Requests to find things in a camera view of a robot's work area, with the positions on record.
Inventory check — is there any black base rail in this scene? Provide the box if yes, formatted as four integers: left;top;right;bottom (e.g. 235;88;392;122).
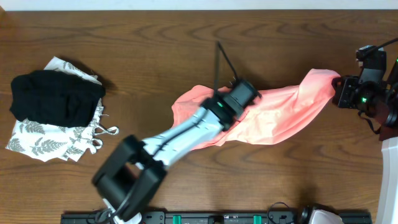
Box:
60;203;373;224

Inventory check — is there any black folded garment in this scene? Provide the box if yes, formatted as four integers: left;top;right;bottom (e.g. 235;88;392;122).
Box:
10;70;106;128

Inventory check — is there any pink cloth garment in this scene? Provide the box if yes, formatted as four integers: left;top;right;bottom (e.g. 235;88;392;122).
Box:
170;68;341;152

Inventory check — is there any white fern-print drawstring bag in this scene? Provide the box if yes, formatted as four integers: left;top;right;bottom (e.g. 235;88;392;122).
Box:
6;57;119;162

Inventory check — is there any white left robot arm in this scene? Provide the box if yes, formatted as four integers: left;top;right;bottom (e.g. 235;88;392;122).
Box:
92;80;260;223

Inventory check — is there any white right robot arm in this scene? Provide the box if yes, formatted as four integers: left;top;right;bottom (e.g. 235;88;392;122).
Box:
332;42;397;223

